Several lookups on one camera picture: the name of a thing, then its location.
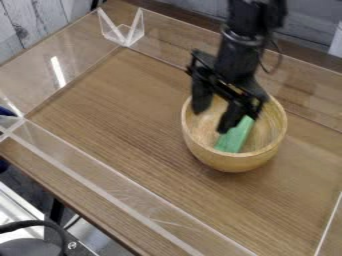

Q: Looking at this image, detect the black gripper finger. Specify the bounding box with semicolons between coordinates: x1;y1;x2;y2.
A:
190;76;212;114
216;101;245;134

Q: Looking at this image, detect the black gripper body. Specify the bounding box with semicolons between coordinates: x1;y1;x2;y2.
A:
186;31;269;119

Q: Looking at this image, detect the green rectangular block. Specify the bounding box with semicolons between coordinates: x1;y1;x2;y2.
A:
213;116;255;153

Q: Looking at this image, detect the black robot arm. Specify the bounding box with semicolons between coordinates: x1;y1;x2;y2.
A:
186;0;287;134

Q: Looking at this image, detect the light wooden bowl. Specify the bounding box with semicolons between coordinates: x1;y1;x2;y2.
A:
180;96;287;173

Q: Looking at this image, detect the blue object at edge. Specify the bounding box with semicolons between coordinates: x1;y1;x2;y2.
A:
0;106;17;117

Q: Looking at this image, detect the black table leg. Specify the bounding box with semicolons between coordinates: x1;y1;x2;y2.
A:
49;199;65;225

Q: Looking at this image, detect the clear acrylic tray wall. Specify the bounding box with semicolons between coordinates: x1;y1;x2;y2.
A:
0;2;342;256

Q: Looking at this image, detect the black metal bracket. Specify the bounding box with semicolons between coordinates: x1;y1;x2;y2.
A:
44;227;98;256

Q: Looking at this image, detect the black cable loop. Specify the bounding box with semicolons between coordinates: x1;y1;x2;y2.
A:
0;219;68;256

